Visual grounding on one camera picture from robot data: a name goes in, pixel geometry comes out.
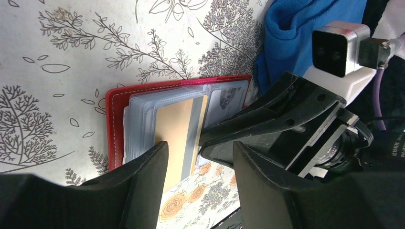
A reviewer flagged floral patterned table mat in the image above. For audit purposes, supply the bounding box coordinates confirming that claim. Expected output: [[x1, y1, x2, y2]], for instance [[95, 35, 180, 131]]
[[0, 0, 271, 229]]

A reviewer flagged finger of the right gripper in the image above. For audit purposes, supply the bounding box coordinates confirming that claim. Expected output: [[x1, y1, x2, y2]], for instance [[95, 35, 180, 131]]
[[200, 125, 320, 169], [199, 72, 346, 147]]

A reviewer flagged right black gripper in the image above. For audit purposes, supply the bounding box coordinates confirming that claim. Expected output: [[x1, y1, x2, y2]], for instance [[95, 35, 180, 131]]
[[285, 107, 405, 180]]

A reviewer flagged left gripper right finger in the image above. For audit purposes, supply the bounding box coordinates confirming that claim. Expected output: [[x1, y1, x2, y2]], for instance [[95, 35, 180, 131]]
[[233, 141, 320, 229]]

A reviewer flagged black white checkered pillow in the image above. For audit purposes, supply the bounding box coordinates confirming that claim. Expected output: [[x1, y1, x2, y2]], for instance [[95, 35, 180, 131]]
[[362, 0, 405, 39]]

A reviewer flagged silver card right sleeve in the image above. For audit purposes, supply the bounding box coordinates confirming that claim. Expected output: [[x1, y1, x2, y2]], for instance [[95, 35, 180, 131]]
[[204, 87, 246, 128]]

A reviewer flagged red leather card holder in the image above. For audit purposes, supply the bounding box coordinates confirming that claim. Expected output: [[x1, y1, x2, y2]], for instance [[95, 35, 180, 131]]
[[106, 75, 251, 177]]

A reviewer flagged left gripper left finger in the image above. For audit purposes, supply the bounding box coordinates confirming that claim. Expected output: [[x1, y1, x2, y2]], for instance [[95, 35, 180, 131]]
[[66, 141, 169, 229]]

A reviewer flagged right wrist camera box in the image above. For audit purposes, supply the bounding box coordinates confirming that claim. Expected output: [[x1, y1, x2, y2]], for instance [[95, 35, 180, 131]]
[[312, 21, 371, 78]]

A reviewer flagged blue folded cloth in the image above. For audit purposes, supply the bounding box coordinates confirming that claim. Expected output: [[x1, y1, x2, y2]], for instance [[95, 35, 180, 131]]
[[254, 0, 367, 95]]

